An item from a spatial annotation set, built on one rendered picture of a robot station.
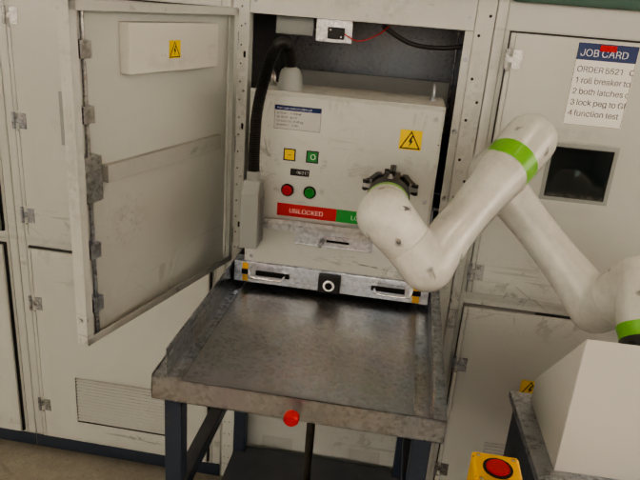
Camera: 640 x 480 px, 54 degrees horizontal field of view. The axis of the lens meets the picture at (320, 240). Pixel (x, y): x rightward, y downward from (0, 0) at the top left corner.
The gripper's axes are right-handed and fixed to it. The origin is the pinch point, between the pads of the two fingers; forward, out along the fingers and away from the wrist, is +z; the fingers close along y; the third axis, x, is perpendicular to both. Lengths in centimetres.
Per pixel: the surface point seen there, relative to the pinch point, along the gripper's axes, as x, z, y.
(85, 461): -123, 20, -98
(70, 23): 31, -35, -63
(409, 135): 8.6, 6.3, 2.8
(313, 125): 8.8, 6.2, -21.3
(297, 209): -13.9, 6.3, -24.1
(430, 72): 16, 103, 8
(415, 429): -41, -43, 11
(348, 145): 4.6, 6.3, -12.2
